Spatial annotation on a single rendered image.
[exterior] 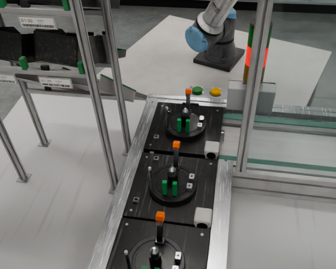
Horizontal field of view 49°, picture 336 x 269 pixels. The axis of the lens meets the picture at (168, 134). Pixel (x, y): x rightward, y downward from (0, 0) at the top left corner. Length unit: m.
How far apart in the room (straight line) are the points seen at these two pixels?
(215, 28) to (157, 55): 0.42
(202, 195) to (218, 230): 0.11
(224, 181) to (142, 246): 0.32
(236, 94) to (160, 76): 0.76
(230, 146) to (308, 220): 0.33
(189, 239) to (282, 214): 0.34
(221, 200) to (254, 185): 0.15
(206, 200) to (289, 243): 0.27
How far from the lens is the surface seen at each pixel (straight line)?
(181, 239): 0.97
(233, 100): 0.98
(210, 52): 1.71
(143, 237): 0.97
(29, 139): 1.48
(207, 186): 1.06
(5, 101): 3.28
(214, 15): 1.48
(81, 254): 1.11
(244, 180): 1.15
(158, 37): 1.98
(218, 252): 0.97
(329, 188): 1.19
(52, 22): 0.87
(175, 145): 1.04
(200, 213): 0.98
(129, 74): 1.71
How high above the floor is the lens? 1.80
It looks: 43 degrees down
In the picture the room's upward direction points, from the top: 3 degrees counter-clockwise
